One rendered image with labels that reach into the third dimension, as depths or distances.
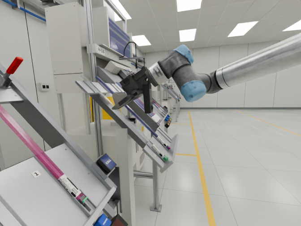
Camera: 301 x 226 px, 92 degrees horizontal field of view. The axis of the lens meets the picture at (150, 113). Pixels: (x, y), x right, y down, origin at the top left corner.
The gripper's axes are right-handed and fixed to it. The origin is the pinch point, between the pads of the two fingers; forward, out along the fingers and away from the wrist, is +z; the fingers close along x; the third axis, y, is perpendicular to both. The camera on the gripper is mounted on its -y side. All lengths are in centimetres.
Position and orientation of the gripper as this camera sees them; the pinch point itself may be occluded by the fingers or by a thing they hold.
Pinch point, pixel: (116, 108)
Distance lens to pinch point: 62.4
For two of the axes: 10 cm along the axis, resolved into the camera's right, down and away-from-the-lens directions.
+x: -2.4, 1.5, -9.6
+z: -8.2, 5.0, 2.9
